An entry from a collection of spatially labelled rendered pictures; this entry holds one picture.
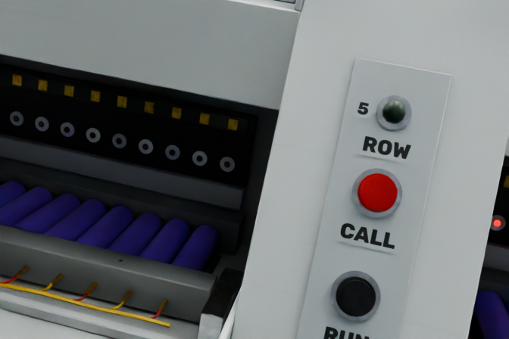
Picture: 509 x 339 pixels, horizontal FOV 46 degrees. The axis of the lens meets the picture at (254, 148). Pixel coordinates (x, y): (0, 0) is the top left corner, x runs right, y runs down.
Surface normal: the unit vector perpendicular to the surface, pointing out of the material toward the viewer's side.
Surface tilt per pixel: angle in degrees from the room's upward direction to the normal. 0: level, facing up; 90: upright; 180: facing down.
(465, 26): 90
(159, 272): 19
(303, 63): 90
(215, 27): 110
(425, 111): 90
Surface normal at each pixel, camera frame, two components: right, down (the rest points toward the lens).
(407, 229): -0.13, -0.07
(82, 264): -0.17, 0.26
